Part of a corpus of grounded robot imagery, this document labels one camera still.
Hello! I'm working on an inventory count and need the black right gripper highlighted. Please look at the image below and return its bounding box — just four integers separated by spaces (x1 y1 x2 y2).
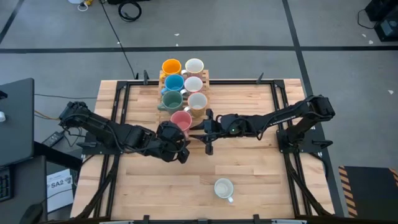
190 108 226 156

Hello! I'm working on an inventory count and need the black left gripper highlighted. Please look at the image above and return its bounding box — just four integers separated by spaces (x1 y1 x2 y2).
155 120 191 165

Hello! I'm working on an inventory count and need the pink faceted mug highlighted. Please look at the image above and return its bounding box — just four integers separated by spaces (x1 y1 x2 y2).
169 110 193 138

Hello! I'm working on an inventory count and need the yellow dotted white mug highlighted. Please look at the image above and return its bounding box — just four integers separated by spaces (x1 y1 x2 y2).
183 91 208 118

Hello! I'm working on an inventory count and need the green mug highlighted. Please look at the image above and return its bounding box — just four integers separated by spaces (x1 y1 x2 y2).
157 90 184 115

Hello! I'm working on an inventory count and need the grey patterned white mug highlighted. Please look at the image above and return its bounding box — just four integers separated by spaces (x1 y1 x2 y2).
179 76 204 98

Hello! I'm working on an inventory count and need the red patterned white mug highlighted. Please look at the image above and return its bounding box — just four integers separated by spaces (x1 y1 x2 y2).
180 58 205 78

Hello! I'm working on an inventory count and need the orange mug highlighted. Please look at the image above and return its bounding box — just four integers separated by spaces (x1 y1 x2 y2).
160 58 183 82

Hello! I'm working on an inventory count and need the wooden slatted rack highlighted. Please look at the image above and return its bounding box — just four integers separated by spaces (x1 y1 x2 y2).
154 70 212 155

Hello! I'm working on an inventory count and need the blue patterned white mug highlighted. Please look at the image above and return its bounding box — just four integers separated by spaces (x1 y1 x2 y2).
213 177 234 204

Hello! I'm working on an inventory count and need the black desk bar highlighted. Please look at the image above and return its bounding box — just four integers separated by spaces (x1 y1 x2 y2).
33 141 83 171

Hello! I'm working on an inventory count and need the black power adapter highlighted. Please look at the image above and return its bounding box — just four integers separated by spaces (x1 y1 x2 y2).
42 131 65 148

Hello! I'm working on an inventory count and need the white SA2 paper sheet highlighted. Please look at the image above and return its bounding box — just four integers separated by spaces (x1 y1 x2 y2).
46 168 75 213

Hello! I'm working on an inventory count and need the black chair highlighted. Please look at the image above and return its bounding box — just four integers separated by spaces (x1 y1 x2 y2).
19 202 44 224

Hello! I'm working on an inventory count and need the black keyboard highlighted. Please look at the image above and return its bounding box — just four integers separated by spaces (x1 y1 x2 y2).
0 167 14 203

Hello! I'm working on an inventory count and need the black yellow striped mat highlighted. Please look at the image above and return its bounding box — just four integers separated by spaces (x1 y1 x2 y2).
338 165 398 220

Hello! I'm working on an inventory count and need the black equipment case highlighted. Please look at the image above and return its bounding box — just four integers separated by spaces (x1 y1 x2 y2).
364 0 398 22
374 17 398 43

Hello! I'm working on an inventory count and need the black metal table frame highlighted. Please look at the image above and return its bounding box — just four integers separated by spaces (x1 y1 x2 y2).
74 79 335 224

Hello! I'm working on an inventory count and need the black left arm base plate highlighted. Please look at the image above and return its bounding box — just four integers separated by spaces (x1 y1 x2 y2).
81 130 127 156

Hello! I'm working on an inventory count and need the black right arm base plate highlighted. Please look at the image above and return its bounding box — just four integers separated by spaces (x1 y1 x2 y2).
276 129 333 154

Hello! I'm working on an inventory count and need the long black floor cable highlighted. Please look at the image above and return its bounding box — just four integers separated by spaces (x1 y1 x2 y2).
98 0 139 80

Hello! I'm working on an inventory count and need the coiled black cable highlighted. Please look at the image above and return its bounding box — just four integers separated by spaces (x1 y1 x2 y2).
117 1 143 23

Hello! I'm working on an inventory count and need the white cable with yellow plug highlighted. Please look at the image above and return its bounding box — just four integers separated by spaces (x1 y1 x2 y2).
68 0 94 12

